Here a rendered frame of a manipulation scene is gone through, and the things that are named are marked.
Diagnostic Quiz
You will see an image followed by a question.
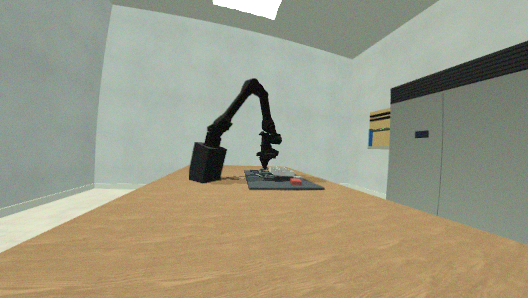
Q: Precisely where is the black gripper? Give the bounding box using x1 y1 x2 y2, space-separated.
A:
256 143 276 170

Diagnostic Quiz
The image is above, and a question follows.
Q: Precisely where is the white divided parts tray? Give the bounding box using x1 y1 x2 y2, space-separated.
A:
269 167 295 176

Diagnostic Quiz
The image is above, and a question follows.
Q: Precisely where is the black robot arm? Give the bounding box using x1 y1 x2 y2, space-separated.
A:
203 78 282 148

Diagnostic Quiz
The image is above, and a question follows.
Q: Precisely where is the salmon-red block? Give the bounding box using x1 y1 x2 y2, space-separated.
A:
290 178 302 185

